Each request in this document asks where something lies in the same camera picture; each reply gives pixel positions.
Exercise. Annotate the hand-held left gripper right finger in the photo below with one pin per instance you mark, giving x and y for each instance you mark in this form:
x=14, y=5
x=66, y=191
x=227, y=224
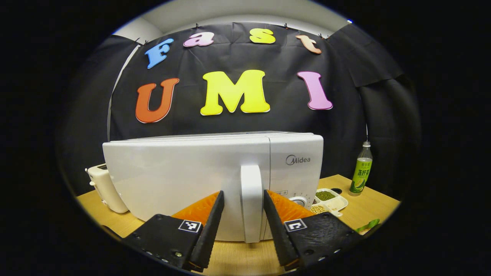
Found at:
x=278, y=234

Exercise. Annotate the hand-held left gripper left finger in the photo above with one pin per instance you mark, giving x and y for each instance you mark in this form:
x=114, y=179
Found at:
x=209, y=234

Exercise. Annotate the white microwave oven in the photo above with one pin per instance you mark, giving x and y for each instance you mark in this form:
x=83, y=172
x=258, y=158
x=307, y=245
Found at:
x=172, y=172

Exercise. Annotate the sandwich with green lettuce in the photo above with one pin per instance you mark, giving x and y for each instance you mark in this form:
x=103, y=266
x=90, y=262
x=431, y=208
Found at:
x=367, y=225

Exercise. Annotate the white divided tray of beans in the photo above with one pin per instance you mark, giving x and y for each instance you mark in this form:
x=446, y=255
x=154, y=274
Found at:
x=330, y=201

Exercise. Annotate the green tea bottle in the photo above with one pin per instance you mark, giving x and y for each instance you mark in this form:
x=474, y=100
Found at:
x=361, y=172

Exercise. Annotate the white toaster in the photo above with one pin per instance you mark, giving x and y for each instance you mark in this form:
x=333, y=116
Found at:
x=109, y=191

